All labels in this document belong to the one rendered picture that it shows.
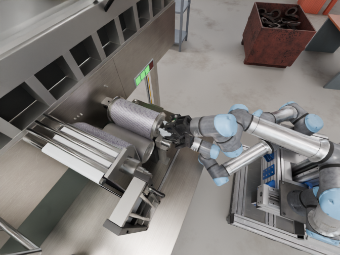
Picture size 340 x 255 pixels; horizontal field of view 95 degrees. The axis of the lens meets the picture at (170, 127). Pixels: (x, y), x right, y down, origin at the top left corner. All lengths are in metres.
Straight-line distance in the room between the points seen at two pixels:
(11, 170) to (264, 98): 2.96
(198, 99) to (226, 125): 2.13
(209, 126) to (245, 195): 1.39
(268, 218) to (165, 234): 1.17
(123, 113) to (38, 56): 0.36
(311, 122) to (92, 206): 1.48
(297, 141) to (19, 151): 0.99
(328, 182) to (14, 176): 1.08
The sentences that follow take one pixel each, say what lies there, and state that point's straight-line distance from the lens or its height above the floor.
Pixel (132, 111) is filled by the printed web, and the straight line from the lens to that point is 0.78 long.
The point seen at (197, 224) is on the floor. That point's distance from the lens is 1.92.
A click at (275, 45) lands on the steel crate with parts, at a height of 0.46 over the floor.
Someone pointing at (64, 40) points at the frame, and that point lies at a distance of 0.72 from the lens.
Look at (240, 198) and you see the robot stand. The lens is 1.83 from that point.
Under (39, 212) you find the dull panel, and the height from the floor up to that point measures 1.09.
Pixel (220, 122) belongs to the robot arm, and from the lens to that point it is 0.52.
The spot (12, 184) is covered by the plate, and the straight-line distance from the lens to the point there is 0.82.
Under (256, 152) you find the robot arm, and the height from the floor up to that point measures 1.11.
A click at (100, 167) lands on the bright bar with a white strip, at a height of 1.45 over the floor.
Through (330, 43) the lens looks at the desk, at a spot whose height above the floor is 0.17.
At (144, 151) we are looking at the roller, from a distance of 0.75.
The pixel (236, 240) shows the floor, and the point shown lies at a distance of 2.01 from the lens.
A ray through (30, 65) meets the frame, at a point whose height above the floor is 1.61.
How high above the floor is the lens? 1.91
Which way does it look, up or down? 58 degrees down
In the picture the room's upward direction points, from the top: 1 degrees counter-clockwise
